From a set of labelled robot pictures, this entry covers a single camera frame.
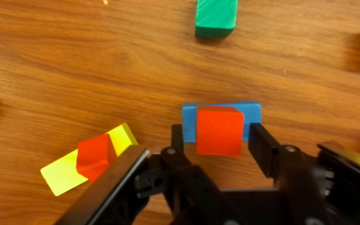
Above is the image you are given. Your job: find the wooden table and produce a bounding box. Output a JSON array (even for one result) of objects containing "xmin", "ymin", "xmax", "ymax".
[{"xmin": 0, "ymin": 0, "xmax": 360, "ymax": 225}]

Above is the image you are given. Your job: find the orange cube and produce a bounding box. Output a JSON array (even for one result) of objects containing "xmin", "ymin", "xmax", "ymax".
[{"xmin": 197, "ymin": 106, "xmax": 244, "ymax": 156}]

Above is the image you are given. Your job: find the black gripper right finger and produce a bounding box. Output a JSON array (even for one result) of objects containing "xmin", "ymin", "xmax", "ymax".
[{"xmin": 249, "ymin": 124, "xmax": 327, "ymax": 225}]

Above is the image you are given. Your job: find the green cube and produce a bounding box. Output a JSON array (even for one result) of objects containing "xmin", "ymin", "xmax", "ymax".
[{"xmin": 195, "ymin": 0, "xmax": 239, "ymax": 39}]

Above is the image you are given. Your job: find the red cube on yellow block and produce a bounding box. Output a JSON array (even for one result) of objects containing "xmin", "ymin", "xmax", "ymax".
[{"xmin": 77, "ymin": 134, "xmax": 117, "ymax": 181}]

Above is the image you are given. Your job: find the blue arch block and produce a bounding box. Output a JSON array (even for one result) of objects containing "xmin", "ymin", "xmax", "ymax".
[{"xmin": 182, "ymin": 101, "xmax": 262, "ymax": 143}]

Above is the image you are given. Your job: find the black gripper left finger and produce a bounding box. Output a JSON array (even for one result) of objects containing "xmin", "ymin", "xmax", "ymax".
[{"xmin": 162, "ymin": 124, "xmax": 229, "ymax": 225}]

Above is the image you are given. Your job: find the yellow flat long block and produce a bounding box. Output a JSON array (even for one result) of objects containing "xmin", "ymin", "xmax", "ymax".
[{"xmin": 40, "ymin": 123, "xmax": 138, "ymax": 196}]

